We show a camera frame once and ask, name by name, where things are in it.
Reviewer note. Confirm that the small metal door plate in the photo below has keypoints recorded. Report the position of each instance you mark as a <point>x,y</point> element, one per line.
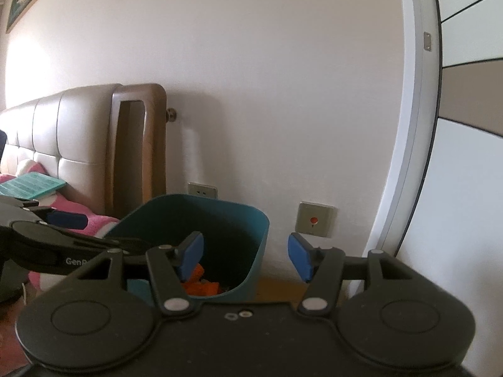
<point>428,41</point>

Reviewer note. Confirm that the pink plush toy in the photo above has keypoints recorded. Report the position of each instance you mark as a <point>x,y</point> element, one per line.
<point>94,224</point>

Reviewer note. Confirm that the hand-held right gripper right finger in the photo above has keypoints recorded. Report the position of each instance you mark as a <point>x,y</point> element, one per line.
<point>300,255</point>

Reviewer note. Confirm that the teal plastic bin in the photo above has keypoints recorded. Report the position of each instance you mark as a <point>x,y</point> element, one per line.
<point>235,224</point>

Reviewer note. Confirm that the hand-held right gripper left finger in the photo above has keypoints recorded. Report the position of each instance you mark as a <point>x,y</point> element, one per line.
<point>190,255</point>

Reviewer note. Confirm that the dark wall door stopper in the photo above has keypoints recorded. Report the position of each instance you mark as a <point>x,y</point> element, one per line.
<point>171,114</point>

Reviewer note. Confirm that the wall switch plate red dot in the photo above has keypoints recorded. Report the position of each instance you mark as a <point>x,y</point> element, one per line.
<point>326,220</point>

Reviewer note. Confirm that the white wardrobe sliding door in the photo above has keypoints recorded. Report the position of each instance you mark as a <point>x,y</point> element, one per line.
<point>463,165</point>

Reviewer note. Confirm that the beige padded headboard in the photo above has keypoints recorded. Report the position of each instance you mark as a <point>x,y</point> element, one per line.
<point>78,133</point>

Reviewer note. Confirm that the beige wall socket plate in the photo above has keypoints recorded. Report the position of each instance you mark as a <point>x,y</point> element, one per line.
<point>202,191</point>

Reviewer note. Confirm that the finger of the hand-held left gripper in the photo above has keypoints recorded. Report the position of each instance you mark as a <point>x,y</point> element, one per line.
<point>68,220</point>
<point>59,233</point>

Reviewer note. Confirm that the teal grid book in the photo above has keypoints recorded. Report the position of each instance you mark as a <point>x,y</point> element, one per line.
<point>31,184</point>

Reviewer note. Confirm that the orange plastic bag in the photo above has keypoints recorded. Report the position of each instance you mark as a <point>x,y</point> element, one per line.
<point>204,288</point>

